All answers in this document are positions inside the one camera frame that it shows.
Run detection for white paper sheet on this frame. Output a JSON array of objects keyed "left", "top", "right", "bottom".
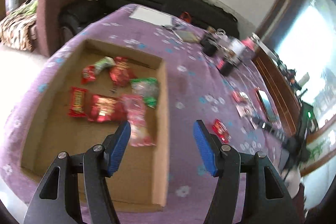
[{"left": 129, "top": 6, "right": 173, "bottom": 26}]

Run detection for black leather sofa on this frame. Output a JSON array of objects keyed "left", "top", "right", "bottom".
[{"left": 59, "top": 0, "right": 240, "bottom": 39}]

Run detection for black cup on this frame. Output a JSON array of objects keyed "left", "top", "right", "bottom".
[
  {"left": 200, "top": 36, "right": 218, "bottom": 57},
  {"left": 217, "top": 57, "right": 238, "bottom": 77}
]

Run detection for pink bottle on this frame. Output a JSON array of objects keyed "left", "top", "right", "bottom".
[{"left": 241, "top": 33, "right": 260, "bottom": 52}]

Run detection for smartphone in red case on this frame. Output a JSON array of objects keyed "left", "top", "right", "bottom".
[{"left": 256, "top": 89, "right": 277, "bottom": 122}]

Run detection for purple floral tablecloth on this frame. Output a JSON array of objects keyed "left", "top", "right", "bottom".
[{"left": 1, "top": 5, "right": 283, "bottom": 223}]

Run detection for small red candy packet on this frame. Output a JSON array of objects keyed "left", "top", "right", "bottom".
[{"left": 81, "top": 65, "right": 96, "bottom": 84}]

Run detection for green clear candy packet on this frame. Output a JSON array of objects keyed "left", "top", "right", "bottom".
[{"left": 130, "top": 77, "right": 159, "bottom": 109}]

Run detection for black cup far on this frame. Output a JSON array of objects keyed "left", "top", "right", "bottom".
[{"left": 200, "top": 36, "right": 218, "bottom": 57}]

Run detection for red rectangular candy bar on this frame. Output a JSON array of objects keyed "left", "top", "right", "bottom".
[{"left": 68, "top": 86, "right": 88, "bottom": 118}]

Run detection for pink white snack packet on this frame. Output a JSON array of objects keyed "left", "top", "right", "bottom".
[{"left": 121, "top": 94, "right": 155, "bottom": 147}]

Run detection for large red foil packet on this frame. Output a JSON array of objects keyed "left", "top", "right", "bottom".
[{"left": 87, "top": 94, "right": 127, "bottom": 123}]

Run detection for patterned blanket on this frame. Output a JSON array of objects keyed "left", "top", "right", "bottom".
[{"left": 1, "top": 0, "right": 38, "bottom": 52}]

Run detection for black cup near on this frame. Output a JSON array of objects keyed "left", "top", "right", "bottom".
[{"left": 217, "top": 57, "right": 238, "bottom": 77}]

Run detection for pile of red snacks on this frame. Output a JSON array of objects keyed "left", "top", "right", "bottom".
[{"left": 232, "top": 91, "right": 254, "bottom": 118}]

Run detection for red snack packet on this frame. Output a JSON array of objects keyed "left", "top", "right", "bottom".
[{"left": 109, "top": 56, "right": 137, "bottom": 88}]

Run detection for brown cardboard tray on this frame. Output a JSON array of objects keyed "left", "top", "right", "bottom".
[{"left": 20, "top": 38, "right": 169, "bottom": 208}]

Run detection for tan notebook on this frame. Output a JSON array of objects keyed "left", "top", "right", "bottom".
[{"left": 174, "top": 30, "right": 200, "bottom": 43}]

